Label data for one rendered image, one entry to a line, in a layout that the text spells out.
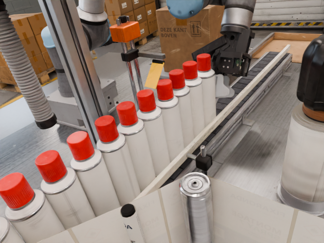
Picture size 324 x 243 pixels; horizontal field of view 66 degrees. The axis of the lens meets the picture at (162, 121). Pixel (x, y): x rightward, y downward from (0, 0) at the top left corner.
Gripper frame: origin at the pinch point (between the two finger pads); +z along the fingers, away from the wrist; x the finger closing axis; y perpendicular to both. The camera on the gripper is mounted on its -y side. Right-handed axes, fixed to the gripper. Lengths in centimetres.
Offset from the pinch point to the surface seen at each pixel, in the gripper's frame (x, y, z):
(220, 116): -1.6, 4.4, 3.2
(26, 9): 197, -584, -96
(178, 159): -18.4, 4.2, 12.8
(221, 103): 10.4, -1.6, 0.3
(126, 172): -33.0, 3.0, 13.6
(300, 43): 79, 2, -34
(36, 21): 110, -345, -49
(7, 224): -52, 2, 17
